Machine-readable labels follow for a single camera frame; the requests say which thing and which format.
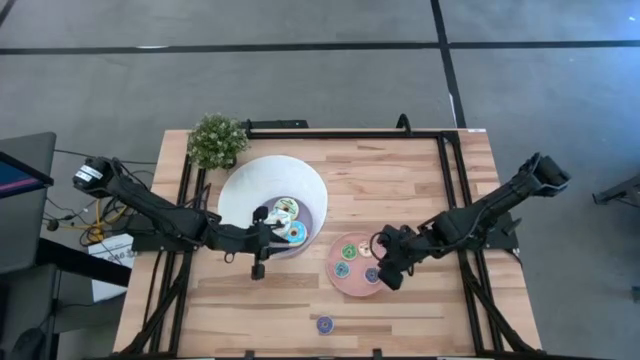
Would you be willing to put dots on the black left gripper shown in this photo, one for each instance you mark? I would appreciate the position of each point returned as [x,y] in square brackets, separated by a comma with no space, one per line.
[261,240]

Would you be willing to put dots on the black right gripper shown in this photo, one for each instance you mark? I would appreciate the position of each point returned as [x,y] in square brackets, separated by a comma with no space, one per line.
[400,245]

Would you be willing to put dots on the small white chocolate-drizzled donut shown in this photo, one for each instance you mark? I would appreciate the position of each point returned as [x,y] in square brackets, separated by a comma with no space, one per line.
[361,252]

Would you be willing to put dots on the large blue drizzled donut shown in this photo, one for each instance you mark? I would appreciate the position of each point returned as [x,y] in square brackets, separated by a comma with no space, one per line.
[301,239]

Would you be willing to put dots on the large white blue-drizzled donut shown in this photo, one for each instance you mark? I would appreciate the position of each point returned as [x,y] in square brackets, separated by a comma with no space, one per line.
[274,217]

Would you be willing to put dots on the small purple sprinkled donut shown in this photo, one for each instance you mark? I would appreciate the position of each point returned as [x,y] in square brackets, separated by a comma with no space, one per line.
[367,279]

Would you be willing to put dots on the large mint dark-drizzled donut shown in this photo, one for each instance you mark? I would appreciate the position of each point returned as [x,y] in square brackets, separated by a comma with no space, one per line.
[280,202]

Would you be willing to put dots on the small green frosted donut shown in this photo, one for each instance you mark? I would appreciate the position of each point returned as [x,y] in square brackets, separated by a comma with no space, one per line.
[344,248]

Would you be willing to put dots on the small blue frosted donut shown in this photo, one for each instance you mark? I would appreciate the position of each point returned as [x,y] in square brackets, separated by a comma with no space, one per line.
[337,273]

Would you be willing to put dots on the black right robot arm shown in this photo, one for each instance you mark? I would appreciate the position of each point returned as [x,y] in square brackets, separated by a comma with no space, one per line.
[500,200]

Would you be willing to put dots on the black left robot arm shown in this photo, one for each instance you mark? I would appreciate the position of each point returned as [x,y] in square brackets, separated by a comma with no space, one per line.
[150,205]

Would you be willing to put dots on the lavender purple plate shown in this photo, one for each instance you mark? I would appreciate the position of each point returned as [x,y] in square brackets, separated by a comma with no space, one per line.
[306,216]

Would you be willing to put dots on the pink plate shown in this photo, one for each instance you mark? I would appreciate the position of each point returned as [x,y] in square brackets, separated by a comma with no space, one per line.
[357,285]

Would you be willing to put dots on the white round woven placemat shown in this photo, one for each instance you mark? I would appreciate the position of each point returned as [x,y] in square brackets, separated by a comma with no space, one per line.
[260,180]

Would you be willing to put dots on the blue sprinkled cookie upper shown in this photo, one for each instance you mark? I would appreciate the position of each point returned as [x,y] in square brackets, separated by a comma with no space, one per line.
[320,329]

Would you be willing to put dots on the potted green plant black pot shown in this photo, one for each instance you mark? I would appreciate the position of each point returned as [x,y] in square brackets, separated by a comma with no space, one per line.
[215,140]

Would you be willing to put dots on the white printed cardboard box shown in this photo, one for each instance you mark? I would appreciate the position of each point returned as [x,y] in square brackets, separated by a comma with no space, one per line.
[107,280]

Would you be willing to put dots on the black floor stand base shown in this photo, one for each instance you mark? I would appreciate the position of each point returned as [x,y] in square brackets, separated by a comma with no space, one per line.
[620,192]

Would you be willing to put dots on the monitor with blue screen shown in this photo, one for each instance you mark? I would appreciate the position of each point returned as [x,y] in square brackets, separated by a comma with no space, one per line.
[15,180]

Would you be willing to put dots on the black bar camera device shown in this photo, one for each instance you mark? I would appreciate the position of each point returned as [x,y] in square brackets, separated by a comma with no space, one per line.
[275,124]

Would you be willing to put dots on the black metal table frame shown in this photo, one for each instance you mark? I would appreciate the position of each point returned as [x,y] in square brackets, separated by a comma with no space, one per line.
[350,135]

